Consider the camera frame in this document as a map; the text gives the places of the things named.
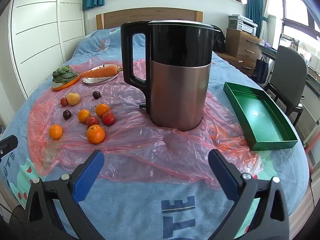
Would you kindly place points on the wooden headboard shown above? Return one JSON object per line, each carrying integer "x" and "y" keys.
{"x": 150, "y": 17}

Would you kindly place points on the black backpack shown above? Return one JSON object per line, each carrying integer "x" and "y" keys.
{"x": 220, "y": 42}

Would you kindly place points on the wooden drawer cabinet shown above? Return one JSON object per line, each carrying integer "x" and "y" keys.
{"x": 241, "y": 47}

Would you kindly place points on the stainless steel kettle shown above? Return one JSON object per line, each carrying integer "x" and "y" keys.
{"x": 175, "y": 92}

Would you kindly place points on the window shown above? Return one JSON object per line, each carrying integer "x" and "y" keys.
{"x": 295, "y": 7}

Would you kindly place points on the dark red apple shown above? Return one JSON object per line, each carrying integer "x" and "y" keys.
{"x": 92, "y": 121}

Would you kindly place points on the orange tangerine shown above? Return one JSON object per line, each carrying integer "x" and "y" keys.
{"x": 95, "y": 134}
{"x": 83, "y": 115}
{"x": 102, "y": 109}
{"x": 55, "y": 131}

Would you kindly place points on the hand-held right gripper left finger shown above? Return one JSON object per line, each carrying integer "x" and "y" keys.
{"x": 90, "y": 175}

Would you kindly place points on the glass desk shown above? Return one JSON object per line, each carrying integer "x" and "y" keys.
{"x": 270, "y": 48}

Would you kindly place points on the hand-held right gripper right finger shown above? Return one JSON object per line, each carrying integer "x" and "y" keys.
{"x": 223, "y": 175}

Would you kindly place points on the white printer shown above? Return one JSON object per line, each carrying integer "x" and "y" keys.
{"x": 243, "y": 25}

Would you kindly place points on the pink plastic sheet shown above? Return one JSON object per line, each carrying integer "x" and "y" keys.
{"x": 140, "y": 152}

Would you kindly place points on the patterned white plate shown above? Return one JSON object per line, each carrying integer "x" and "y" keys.
{"x": 97, "y": 81}

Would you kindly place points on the dark purple plum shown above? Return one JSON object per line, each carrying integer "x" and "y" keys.
{"x": 67, "y": 114}

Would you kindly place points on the small red fruit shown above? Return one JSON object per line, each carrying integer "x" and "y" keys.
{"x": 63, "y": 101}

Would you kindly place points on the navy shopping bag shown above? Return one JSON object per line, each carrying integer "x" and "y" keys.
{"x": 260, "y": 70}

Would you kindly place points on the grey chair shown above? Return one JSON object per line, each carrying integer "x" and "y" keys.
{"x": 290, "y": 72}

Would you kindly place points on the large orange carrot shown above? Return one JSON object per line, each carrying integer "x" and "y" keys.
{"x": 100, "y": 72}

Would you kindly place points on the green bok choy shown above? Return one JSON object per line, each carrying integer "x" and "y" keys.
{"x": 62, "y": 76}

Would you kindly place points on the small dark grape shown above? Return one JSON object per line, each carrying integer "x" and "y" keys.
{"x": 96, "y": 95}

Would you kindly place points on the white wardrobe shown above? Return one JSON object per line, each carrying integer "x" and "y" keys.
{"x": 42, "y": 30}

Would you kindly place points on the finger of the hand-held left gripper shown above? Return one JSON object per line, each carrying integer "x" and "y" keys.
{"x": 8, "y": 145}

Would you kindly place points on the green rectangular tray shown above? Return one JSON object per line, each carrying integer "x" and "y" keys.
{"x": 262, "y": 115}

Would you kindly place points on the bright red apple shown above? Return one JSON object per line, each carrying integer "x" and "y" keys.
{"x": 108, "y": 118}

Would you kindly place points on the orange oval dish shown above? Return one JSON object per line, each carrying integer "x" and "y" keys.
{"x": 66, "y": 85}

